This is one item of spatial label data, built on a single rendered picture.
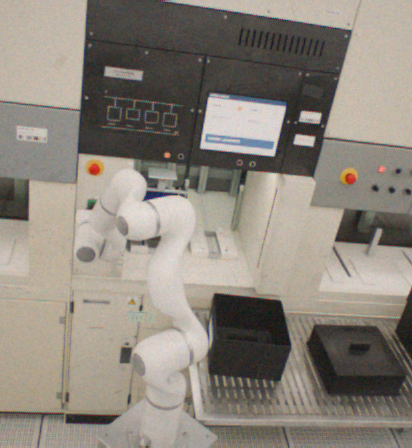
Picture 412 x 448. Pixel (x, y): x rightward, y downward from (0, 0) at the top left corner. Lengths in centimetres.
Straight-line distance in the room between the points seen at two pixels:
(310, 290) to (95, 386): 107
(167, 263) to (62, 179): 72
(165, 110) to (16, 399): 152
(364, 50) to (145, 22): 76
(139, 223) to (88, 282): 94
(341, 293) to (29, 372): 142
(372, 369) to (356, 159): 79
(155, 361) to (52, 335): 104
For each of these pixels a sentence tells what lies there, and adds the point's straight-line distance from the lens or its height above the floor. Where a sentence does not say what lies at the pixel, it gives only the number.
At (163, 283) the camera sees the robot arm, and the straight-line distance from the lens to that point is 153.
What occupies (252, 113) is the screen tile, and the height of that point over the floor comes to 162.
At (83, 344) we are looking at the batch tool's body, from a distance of 257.
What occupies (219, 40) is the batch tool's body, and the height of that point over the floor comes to 186.
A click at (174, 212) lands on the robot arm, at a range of 151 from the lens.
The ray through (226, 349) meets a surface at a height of 89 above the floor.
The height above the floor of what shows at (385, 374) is 86.
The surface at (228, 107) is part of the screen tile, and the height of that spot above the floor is 163.
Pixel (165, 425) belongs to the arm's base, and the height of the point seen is 88.
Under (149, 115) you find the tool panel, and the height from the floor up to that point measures 157.
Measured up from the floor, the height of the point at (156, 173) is 122.
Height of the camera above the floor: 223
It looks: 29 degrees down
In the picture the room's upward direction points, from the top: 11 degrees clockwise
